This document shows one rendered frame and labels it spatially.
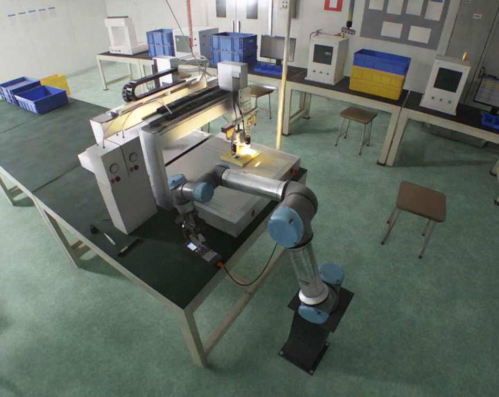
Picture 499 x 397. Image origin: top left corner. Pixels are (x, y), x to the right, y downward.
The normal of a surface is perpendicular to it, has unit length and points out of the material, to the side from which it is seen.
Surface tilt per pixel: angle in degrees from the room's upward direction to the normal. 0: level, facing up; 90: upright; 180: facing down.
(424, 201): 1
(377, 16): 90
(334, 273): 8
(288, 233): 83
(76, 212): 0
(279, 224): 83
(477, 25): 90
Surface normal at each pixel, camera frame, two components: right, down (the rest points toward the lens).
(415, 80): -0.54, 0.53
